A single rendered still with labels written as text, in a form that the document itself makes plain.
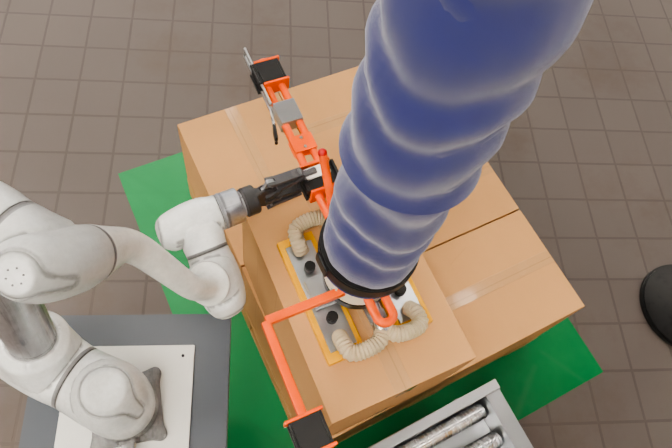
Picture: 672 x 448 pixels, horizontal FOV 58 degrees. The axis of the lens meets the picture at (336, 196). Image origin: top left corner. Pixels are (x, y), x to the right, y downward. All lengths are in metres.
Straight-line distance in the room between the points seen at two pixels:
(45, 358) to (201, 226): 0.43
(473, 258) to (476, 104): 1.45
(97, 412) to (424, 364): 0.75
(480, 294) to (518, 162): 1.13
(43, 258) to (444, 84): 0.58
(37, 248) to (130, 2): 2.62
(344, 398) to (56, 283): 0.80
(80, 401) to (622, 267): 2.36
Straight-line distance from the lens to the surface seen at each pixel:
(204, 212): 1.46
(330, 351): 1.51
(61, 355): 1.50
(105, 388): 1.45
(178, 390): 1.71
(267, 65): 1.72
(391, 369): 1.55
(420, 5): 0.66
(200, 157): 2.21
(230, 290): 1.44
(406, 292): 1.58
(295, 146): 1.58
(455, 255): 2.14
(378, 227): 1.05
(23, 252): 0.93
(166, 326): 1.76
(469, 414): 2.00
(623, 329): 2.96
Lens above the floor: 2.43
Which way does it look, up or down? 62 degrees down
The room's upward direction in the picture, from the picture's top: 14 degrees clockwise
